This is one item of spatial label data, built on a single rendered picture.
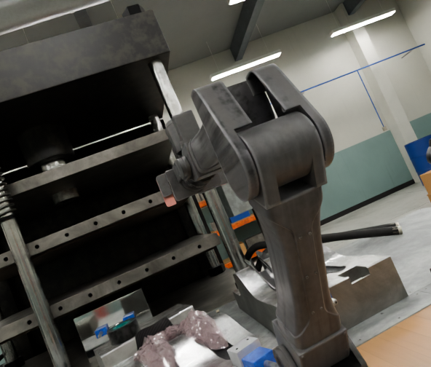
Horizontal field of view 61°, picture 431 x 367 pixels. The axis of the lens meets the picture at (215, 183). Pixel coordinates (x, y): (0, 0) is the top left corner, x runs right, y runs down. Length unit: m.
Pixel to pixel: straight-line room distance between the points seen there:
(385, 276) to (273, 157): 0.58
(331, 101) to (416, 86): 2.10
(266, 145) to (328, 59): 8.71
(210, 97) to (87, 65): 1.26
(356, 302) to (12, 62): 1.42
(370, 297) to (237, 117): 0.58
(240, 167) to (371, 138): 8.53
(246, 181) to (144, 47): 1.34
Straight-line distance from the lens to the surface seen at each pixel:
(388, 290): 0.86
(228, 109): 0.34
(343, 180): 8.34
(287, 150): 0.32
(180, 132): 0.63
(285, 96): 0.36
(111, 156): 1.59
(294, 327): 0.45
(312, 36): 9.13
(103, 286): 1.53
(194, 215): 2.14
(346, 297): 0.81
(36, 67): 1.62
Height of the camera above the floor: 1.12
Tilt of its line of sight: 4 degrees up
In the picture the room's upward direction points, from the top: 23 degrees counter-clockwise
